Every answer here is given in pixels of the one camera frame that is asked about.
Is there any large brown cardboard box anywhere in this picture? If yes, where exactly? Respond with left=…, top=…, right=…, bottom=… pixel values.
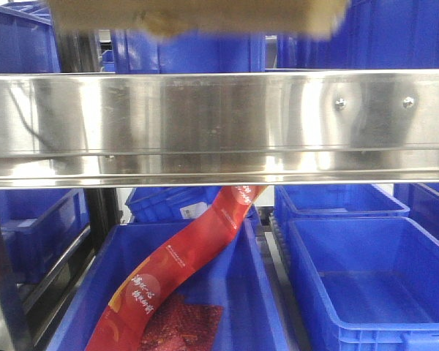
left=47, top=0, right=350, bottom=39

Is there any blue plastic bin rear centre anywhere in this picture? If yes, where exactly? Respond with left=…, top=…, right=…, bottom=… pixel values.
left=125, top=186, right=261, bottom=223

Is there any blue plastic bin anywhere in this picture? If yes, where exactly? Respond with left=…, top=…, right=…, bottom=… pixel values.
left=287, top=217, right=439, bottom=350
left=0, top=189, right=89, bottom=284
left=394, top=183, right=439, bottom=240
left=274, top=184, right=410, bottom=235
left=48, top=220, right=288, bottom=350
left=110, top=30, right=266, bottom=74
left=125, top=186, right=261, bottom=223
left=277, top=1, right=439, bottom=69
left=0, top=1, right=61, bottom=74

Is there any blue plastic bin rear right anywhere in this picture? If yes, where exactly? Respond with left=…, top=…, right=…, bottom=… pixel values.
left=274, top=184, right=410, bottom=235

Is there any blue plastic bin upper centre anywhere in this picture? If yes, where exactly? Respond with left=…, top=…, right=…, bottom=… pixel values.
left=110, top=30, right=266, bottom=74

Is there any red textured packet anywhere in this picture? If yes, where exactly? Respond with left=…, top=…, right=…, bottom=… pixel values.
left=138, top=294, right=224, bottom=350

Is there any red printed paper strip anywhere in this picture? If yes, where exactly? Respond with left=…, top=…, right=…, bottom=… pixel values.
left=86, top=185, right=265, bottom=350

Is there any blue plastic bin left lower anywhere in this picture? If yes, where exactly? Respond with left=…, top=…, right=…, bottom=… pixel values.
left=0, top=189, right=89, bottom=284

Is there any blue plastic bin upper right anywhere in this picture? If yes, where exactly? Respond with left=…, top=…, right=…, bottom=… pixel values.
left=277, top=1, right=439, bottom=69

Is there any blue plastic bin far right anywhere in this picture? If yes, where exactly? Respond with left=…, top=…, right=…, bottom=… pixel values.
left=394, top=183, right=439, bottom=240

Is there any blue plastic bin upper left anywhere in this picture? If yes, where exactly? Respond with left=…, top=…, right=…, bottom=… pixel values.
left=0, top=1, right=61, bottom=74

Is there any stainless steel shelf rail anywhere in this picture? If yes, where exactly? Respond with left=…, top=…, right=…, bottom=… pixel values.
left=0, top=69, right=439, bottom=189

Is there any left shelf rail bolt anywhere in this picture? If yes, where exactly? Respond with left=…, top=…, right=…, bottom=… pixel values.
left=334, top=97, right=347, bottom=110

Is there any shelf rail bolt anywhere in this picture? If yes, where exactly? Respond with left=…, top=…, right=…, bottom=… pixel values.
left=402, top=97, right=415, bottom=109
left=334, top=97, right=347, bottom=110

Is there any right shelf rail bolt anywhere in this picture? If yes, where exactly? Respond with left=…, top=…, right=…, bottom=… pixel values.
left=402, top=97, right=415, bottom=109

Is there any steel shelf upright post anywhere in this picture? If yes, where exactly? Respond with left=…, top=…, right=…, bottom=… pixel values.
left=0, top=229, right=34, bottom=350

